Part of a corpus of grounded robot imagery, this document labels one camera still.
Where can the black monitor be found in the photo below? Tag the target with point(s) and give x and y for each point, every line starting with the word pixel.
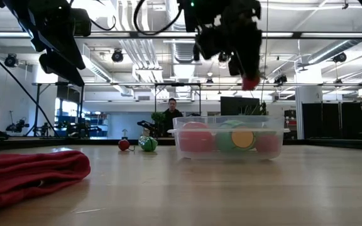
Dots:
pixel 239 106

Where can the black cabinet row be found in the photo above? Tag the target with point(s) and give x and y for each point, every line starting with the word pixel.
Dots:
pixel 332 120

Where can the green toy avocado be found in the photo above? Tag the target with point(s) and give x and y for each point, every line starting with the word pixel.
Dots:
pixel 228 139

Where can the brown toy kiwi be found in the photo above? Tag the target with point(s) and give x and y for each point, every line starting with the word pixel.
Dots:
pixel 267 143

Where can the red toy cherry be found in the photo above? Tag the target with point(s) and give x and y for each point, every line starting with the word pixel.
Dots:
pixel 123 144

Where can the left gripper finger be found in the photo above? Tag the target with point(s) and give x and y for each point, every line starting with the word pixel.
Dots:
pixel 71 50
pixel 61 70

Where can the clear plastic tupperware container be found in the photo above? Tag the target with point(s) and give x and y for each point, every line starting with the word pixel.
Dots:
pixel 231 155

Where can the black ceiling spotlight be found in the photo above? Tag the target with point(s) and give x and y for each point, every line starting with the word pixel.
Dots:
pixel 339 57
pixel 10 60
pixel 117 56

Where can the red folded cloth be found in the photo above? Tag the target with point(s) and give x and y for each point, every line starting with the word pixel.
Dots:
pixel 27 175

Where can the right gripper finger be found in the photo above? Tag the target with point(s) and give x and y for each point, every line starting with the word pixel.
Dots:
pixel 250 53
pixel 235 67

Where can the pink toy ball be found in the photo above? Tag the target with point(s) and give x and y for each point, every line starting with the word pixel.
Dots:
pixel 196 137

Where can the person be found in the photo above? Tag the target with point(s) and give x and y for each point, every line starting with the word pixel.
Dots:
pixel 172 117

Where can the red toy strawberry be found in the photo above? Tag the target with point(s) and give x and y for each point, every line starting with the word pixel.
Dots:
pixel 250 83

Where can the green leafy plant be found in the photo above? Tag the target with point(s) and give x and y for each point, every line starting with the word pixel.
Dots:
pixel 158 118

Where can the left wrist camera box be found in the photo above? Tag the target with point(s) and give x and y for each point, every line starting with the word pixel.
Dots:
pixel 81 22

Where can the green toy pepper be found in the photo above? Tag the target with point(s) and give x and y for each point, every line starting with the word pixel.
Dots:
pixel 149 144

